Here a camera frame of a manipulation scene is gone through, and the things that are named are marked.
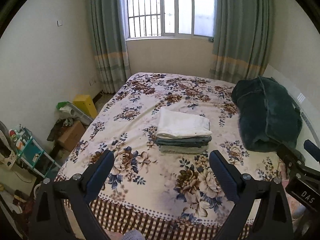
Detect white pants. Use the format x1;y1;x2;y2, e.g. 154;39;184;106
156;107;212;139

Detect white gloved hand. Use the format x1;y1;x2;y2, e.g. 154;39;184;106
121;230;146;240

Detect grey trash bin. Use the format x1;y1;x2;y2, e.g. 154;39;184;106
33;183;42;200

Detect white headboard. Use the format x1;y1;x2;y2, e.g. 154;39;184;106
262;64;320;173

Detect dark green quilt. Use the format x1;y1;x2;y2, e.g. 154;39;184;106
231;76;302;152

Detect teal shelf rack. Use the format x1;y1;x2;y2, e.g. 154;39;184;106
9;125;61;179

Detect white electric fan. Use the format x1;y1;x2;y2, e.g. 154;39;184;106
0;121;17;170

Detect brown cardboard box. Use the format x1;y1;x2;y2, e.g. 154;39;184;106
57;120;85;152

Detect folded blue jeans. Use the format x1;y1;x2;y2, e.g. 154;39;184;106
155;136;212;148

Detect folded grey garment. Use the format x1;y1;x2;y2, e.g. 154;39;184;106
159;145;208;154

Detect green plastic basket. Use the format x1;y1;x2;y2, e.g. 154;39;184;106
56;101;93;126

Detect yellow box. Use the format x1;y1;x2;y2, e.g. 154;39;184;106
73;95;98;119

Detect floral bed blanket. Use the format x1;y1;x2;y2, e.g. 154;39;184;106
56;73;285;239

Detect right green curtain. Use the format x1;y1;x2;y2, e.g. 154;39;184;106
210;0;273;83

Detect green curtain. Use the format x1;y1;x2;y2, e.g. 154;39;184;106
88;0;131;94
210;0;273;83

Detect barred window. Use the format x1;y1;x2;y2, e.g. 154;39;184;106
123;0;216;42

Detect left green curtain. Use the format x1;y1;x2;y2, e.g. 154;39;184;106
88;0;131;94

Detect wall switch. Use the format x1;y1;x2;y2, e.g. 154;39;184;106
57;20;63;27

